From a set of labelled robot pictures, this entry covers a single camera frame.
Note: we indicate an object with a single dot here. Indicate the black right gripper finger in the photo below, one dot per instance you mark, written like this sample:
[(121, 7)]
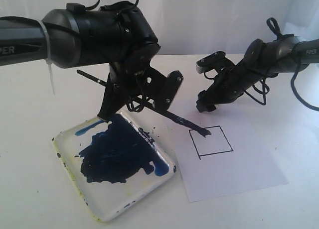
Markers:
[(201, 107)]

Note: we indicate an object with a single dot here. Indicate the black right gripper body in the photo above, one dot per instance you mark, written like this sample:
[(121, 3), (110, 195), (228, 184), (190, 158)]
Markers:
[(229, 85)]

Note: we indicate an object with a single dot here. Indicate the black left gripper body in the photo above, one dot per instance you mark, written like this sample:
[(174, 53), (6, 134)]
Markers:
[(140, 42)]

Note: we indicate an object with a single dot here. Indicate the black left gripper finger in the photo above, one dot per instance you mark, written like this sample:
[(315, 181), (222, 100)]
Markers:
[(116, 94), (157, 90)]

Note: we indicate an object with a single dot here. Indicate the black paintbrush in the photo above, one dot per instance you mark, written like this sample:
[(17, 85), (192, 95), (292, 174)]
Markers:
[(179, 120)]

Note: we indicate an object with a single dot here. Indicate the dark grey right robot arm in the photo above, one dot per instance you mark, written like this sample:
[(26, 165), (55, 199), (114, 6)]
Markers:
[(261, 61)]

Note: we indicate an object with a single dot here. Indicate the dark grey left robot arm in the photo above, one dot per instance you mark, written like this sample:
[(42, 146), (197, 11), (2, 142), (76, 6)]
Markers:
[(116, 34)]

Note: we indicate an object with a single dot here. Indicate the white paint tray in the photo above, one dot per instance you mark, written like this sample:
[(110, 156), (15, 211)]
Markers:
[(112, 164)]

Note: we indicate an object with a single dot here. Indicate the white paper with square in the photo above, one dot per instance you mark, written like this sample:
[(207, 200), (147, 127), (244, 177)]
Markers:
[(231, 160)]

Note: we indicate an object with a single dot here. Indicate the white backdrop curtain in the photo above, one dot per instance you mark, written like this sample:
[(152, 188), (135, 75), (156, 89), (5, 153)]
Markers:
[(202, 26)]

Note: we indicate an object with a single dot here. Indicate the white zip tie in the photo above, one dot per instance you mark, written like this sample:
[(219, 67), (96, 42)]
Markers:
[(49, 69)]

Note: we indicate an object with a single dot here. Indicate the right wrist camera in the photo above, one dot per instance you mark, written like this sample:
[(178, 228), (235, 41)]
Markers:
[(216, 61)]

